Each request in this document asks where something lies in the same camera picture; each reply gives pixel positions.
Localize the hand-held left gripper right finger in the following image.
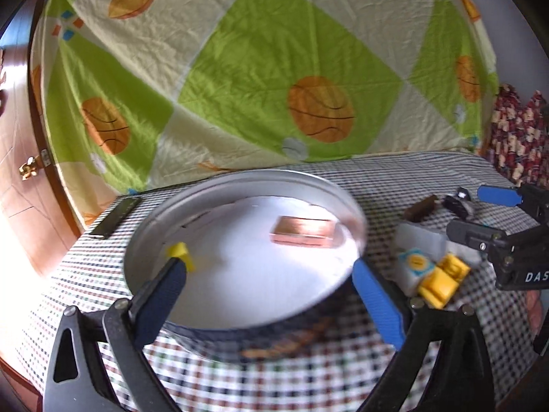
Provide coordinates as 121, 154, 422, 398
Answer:
352, 260, 498, 412

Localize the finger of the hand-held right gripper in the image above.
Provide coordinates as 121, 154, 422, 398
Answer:
446, 219, 509, 254
477, 184, 549, 219

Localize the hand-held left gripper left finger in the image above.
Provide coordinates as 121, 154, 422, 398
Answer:
43, 257, 189, 412

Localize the small yellow toy block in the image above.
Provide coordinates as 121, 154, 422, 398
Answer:
167, 242, 196, 274

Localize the clear plastic box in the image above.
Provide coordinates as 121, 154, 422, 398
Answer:
395, 222, 482, 267

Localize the large yellow toy brick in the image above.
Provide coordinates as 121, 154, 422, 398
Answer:
418, 254, 471, 309

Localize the round metal tin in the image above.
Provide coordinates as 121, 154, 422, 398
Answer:
124, 169, 367, 361

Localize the person's right hand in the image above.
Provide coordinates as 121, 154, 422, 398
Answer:
527, 289, 549, 355

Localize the black hair claw clip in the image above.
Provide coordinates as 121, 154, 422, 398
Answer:
442, 195, 473, 220

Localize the brown rectangular bar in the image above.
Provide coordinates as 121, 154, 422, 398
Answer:
405, 195, 440, 223

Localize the red floral cloth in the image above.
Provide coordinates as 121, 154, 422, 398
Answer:
487, 83, 549, 190

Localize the black remote control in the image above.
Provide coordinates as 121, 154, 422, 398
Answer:
89, 197, 142, 239

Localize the copper-coloured rectangular box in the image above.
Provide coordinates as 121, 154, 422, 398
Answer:
269, 216, 344, 247

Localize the checked tablecloth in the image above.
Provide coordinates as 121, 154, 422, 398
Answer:
0, 150, 549, 412

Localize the wooden door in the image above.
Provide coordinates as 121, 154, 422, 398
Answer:
0, 0, 86, 400

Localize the basketball printed bed sheet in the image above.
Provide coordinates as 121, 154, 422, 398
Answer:
28, 0, 500, 229

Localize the brass door handle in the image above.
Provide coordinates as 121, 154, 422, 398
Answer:
19, 150, 52, 180

